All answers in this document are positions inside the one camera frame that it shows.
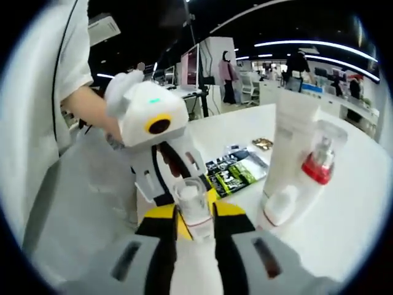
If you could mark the small clear-capped skincare bottle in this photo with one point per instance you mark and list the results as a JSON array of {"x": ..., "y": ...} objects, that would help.
[{"x": 196, "y": 230}]

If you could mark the ceiling air conditioner unit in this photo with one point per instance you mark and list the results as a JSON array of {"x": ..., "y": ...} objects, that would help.
[{"x": 104, "y": 29}]

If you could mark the computer monitor pink screen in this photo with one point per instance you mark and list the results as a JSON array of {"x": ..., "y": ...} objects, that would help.
[{"x": 190, "y": 67}]

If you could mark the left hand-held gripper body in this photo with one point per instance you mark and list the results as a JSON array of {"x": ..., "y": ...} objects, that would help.
[{"x": 144, "y": 104}]

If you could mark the white skincare tube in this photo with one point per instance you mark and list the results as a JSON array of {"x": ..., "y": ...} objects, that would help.
[{"x": 288, "y": 147}]

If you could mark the row of white office desks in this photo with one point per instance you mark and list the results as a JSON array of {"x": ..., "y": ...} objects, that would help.
[{"x": 270, "y": 92}]

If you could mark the black tripod stand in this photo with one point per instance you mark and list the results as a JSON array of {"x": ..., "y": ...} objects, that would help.
[{"x": 204, "y": 101}]

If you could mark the light grey chair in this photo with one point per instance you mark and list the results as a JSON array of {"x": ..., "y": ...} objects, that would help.
[{"x": 92, "y": 190}]

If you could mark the gold skincare sachet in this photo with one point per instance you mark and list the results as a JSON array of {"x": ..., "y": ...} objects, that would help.
[{"x": 263, "y": 143}]

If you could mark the white office chair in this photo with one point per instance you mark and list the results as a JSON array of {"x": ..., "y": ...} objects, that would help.
[{"x": 250, "y": 87}]

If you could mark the clear blue skincare sachet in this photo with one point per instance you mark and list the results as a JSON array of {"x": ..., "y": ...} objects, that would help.
[{"x": 236, "y": 150}]

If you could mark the green black skincare packet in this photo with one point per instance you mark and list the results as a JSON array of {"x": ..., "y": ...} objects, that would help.
[{"x": 236, "y": 178}]

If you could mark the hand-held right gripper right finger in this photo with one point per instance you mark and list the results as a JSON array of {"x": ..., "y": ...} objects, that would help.
[{"x": 233, "y": 255}]

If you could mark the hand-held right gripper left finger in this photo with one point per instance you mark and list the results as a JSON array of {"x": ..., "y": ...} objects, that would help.
[{"x": 159, "y": 255}]

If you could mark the white monitor desk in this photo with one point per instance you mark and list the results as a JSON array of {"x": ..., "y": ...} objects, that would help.
[{"x": 187, "y": 92}]

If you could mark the long ceiling light strip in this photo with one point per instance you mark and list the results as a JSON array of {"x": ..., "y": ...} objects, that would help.
[
  {"x": 337, "y": 63},
  {"x": 307, "y": 42}
]

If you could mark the white skincare bottle red collar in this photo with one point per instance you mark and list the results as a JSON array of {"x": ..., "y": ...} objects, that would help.
[{"x": 317, "y": 169}]

